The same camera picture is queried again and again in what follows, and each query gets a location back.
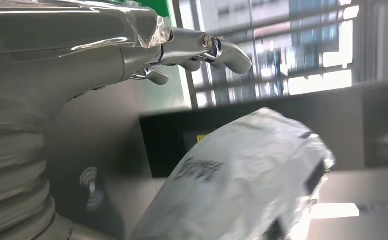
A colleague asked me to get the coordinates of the white plastic courier package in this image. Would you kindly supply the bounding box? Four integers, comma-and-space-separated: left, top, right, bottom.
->
131, 106, 336, 240

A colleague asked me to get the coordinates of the black inbound scanner machine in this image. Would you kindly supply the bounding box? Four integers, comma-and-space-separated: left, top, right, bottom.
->
43, 77, 388, 240

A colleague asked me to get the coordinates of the dark framed window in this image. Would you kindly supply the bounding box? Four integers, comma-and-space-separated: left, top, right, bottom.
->
174, 0, 388, 110

